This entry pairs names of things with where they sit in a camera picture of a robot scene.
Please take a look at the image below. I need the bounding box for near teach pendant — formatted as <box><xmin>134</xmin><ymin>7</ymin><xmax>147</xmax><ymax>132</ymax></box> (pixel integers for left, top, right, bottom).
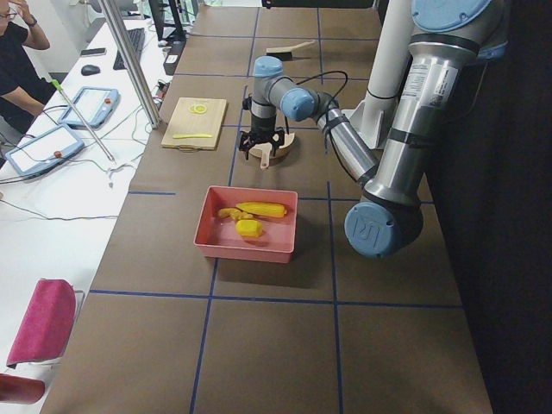
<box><xmin>6</xmin><ymin>124</ymin><xmax>85</xmax><ymax>177</ymax></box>

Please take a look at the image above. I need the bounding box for beige plastic dustpan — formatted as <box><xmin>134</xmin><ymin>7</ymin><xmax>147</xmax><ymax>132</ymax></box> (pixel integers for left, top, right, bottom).
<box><xmin>248</xmin><ymin>131</ymin><xmax>298</xmax><ymax>170</ymax></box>

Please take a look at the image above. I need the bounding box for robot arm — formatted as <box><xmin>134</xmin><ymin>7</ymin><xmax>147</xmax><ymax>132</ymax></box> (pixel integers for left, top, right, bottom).
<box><xmin>239</xmin><ymin>1</ymin><xmax>510</xmax><ymax>258</ymax></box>

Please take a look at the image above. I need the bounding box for magenta cloth on stand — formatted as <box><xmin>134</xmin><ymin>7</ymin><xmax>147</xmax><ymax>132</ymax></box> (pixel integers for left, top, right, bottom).
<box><xmin>6</xmin><ymin>279</ymin><xmax>85</xmax><ymax>368</ymax></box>

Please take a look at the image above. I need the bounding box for aluminium frame post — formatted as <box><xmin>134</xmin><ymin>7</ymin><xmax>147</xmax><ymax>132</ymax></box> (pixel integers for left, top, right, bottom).
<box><xmin>99</xmin><ymin>0</ymin><xmax>161</xmax><ymax>129</ymax></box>

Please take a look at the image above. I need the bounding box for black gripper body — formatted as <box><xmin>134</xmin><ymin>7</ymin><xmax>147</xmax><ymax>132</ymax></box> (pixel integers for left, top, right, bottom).
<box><xmin>240</xmin><ymin>128</ymin><xmax>285</xmax><ymax>150</ymax></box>

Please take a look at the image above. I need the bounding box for upper toy lemon slice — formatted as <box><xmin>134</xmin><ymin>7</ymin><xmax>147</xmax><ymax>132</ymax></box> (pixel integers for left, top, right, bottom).
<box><xmin>191</xmin><ymin>103</ymin><xmax>207</xmax><ymax>113</ymax></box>

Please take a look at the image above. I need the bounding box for pink plastic bin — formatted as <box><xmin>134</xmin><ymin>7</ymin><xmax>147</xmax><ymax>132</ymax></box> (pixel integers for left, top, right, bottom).
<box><xmin>194</xmin><ymin>186</ymin><xmax>298</xmax><ymax>263</ymax></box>

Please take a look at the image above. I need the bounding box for yellow toy corn cob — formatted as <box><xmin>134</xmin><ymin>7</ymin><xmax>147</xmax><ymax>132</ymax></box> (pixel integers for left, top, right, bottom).
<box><xmin>235</xmin><ymin>202</ymin><xmax>287</xmax><ymax>218</ymax></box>

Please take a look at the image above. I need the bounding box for metal rod green tip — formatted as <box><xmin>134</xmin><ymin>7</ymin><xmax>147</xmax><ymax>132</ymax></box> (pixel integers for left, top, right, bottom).
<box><xmin>50</xmin><ymin>79</ymin><xmax>116</xmax><ymax>164</ymax></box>

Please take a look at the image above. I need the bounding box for bamboo cutting board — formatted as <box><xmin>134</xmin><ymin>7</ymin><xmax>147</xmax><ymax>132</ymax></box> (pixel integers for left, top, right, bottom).
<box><xmin>161</xmin><ymin>97</ymin><xmax>227</xmax><ymax>151</ymax></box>

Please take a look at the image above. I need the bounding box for black keyboard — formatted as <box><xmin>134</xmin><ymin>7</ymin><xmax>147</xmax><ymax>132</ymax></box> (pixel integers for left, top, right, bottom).
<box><xmin>112</xmin><ymin>28</ymin><xmax>145</xmax><ymax>70</ymax></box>

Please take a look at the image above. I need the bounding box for yellow plastic toy knife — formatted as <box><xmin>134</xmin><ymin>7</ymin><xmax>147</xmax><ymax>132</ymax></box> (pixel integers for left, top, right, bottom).
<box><xmin>172</xmin><ymin>133</ymin><xmax>213</xmax><ymax>140</ymax></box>

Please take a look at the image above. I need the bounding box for red object table corner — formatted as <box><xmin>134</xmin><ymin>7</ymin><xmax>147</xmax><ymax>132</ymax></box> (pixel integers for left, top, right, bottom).
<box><xmin>0</xmin><ymin>373</ymin><xmax>46</xmax><ymax>405</ymax></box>

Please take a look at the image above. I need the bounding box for yellow toy bell pepper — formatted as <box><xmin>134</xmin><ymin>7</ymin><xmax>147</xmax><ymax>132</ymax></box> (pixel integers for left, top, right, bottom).
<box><xmin>235</xmin><ymin>219</ymin><xmax>263</xmax><ymax>237</ymax></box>

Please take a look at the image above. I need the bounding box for teach pendant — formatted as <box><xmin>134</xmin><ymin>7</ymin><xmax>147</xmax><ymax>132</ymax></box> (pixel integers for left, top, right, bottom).
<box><xmin>58</xmin><ymin>87</ymin><xmax>120</xmax><ymax>129</ymax></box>
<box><xmin>6</xmin><ymin>124</ymin><xmax>85</xmax><ymax>177</ymax></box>

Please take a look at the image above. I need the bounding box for black smartphone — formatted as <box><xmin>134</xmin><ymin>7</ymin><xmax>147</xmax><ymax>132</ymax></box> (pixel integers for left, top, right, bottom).
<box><xmin>80</xmin><ymin>47</ymin><xmax>107</xmax><ymax>57</ymax></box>

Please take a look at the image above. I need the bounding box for person in black shirt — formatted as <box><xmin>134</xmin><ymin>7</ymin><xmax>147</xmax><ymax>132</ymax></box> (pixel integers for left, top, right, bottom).
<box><xmin>1</xmin><ymin>1</ymin><xmax>56</xmax><ymax>134</ymax></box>

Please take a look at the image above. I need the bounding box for far teach pendant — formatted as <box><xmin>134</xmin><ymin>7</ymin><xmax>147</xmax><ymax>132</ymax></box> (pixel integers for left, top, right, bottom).
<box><xmin>58</xmin><ymin>87</ymin><xmax>120</xmax><ymax>129</ymax></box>

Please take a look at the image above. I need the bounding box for black computer mouse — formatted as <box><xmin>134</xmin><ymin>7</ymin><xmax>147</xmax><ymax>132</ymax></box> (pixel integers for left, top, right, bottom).
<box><xmin>80</xmin><ymin>65</ymin><xmax>101</xmax><ymax>76</ymax></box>

